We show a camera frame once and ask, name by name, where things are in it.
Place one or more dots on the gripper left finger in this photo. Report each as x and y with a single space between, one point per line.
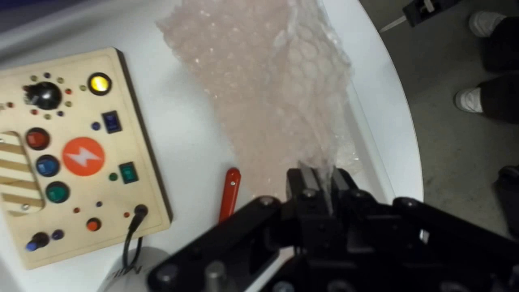
227 239

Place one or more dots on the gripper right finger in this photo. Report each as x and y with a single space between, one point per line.
438 231

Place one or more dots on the clear bubble wrap sheet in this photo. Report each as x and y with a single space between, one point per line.
267 89

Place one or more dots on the white round object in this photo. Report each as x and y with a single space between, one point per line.
134 275

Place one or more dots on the person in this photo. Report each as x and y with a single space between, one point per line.
498 97

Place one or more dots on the black stand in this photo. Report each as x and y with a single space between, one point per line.
425 10

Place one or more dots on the wooden toy switch board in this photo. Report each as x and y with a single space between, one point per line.
89 190

